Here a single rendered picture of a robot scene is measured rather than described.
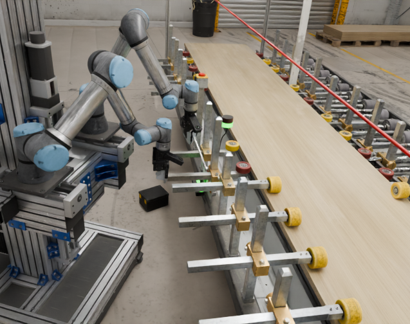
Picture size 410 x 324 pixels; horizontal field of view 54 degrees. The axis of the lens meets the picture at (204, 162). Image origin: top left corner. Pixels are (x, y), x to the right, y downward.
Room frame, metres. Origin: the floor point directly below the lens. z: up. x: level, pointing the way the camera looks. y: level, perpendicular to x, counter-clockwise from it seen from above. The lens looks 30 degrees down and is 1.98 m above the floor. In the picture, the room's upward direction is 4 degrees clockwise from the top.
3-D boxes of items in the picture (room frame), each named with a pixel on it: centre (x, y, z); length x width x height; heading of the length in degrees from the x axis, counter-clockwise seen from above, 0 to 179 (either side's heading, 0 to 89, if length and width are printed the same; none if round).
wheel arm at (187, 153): (2.06, 0.04, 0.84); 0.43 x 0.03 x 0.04; 103
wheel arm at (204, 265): (1.09, -0.21, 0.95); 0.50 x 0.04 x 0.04; 103
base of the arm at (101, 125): (1.90, 0.60, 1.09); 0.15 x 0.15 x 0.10
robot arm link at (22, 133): (1.41, 0.71, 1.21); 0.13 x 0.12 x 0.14; 48
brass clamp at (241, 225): (1.35, -0.17, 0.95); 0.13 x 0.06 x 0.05; 13
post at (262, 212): (1.13, -0.22, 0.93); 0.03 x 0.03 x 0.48; 13
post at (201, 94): (2.36, 0.06, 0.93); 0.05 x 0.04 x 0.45; 13
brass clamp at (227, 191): (1.60, -0.11, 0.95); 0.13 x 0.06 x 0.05; 13
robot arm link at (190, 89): (2.03, 0.10, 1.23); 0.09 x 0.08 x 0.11; 91
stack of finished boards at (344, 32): (9.57, -3.74, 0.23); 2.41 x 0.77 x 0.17; 109
